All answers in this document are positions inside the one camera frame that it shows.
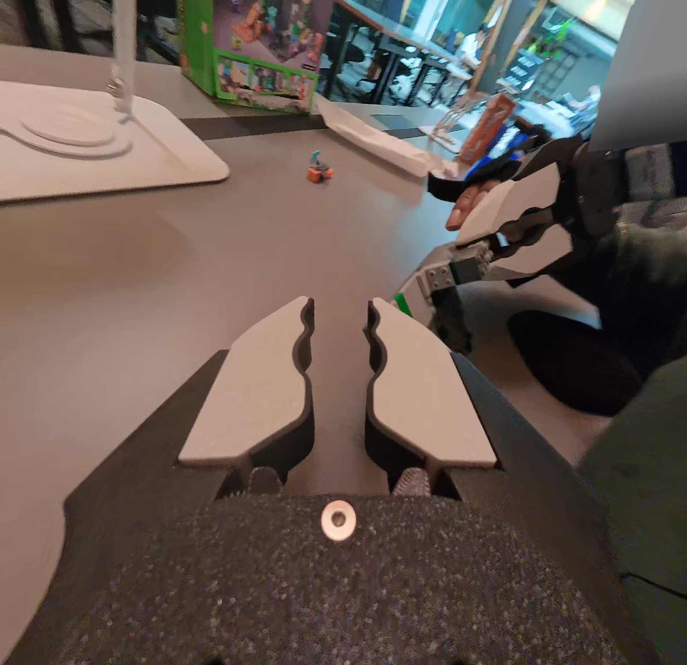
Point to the crumpled white paper bag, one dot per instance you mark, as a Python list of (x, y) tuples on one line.
[(375, 133)]

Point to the small orange brick figure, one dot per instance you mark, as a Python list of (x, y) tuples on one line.
[(321, 168)]

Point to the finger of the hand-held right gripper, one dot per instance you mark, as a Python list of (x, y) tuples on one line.
[(510, 200), (536, 254)]

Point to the grey green brick model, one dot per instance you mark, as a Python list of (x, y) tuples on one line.
[(443, 278)]

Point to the person's right forearm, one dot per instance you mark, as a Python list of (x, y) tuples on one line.
[(644, 278)]

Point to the person's right hand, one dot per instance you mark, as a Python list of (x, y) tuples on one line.
[(468, 198)]

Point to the grey desk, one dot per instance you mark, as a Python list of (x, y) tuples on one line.
[(214, 273)]

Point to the orange cardboard box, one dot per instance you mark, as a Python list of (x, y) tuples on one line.
[(488, 128)]

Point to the person's green sweatshirt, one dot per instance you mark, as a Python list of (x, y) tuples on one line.
[(644, 488)]

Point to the green brick toy box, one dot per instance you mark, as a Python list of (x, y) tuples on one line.
[(252, 47)]

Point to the dark cloth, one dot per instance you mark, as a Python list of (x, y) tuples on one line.
[(574, 364)]

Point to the white desk stand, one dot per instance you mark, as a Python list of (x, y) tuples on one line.
[(107, 149)]

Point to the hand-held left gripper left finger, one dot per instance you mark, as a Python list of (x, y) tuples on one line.
[(252, 396)]

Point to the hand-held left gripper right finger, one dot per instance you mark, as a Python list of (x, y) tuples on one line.
[(424, 402)]

